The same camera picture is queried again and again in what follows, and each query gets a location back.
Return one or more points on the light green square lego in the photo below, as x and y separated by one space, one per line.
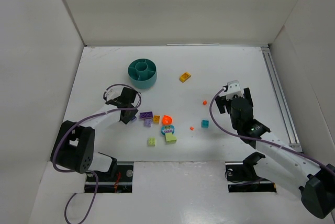
151 142

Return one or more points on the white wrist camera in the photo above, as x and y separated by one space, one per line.
232 90
110 94

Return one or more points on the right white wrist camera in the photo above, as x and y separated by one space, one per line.
232 90

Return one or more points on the yellow square lego brick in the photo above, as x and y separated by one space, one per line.
156 119

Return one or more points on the teal lego brick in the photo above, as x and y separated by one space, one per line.
204 123

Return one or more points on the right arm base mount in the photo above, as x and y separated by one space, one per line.
242 178

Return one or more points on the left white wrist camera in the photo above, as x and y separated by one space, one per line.
110 94

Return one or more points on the orange round lego piece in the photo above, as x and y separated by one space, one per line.
167 120

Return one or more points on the teal monster face lego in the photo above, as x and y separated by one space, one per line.
167 129

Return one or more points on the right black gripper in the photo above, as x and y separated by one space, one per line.
247 94

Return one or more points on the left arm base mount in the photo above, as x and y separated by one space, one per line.
113 176

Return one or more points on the light green sloped lego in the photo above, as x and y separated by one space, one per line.
170 138

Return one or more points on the teal round divided container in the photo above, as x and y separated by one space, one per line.
142 73

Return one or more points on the light purple square lego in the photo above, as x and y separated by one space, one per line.
147 122

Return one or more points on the aluminium rail right edge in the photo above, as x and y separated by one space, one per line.
281 100

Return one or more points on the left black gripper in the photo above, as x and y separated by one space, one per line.
128 115

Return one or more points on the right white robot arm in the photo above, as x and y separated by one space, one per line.
307 178

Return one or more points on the dark purple long lego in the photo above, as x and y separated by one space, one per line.
146 115

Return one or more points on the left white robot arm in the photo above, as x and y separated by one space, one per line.
74 148

